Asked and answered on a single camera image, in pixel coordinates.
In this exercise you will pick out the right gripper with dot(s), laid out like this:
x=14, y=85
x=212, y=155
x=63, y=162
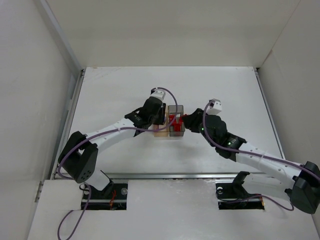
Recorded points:
x=191, y=121

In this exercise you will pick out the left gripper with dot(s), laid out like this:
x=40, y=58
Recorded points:
x=162, y=114

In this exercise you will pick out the red arched lego piece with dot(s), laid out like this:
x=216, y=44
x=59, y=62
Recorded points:
x=177, y=126

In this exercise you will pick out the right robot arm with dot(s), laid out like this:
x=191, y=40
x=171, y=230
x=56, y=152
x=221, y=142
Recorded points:
x=297, y=183

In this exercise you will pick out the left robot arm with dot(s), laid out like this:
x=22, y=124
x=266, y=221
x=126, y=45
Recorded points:
x=80, y=154

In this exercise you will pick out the amber transparent container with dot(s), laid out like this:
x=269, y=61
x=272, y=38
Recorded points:
x=164, y=132

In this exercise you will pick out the grey transparent container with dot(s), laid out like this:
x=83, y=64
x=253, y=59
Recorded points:
x=178, y=111

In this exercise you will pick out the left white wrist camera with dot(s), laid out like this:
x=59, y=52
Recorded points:
x=158, y=94

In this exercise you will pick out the aluminium right edge rail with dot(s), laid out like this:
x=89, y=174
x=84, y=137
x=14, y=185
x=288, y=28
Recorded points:
x=279, y=145

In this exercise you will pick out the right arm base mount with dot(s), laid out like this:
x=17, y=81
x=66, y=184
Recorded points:
x=233, y=196

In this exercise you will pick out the aluminium left frame post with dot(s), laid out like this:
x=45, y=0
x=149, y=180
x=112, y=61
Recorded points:
x=58, y=36

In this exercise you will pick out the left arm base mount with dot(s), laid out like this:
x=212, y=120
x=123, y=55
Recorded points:
x=112, y=198

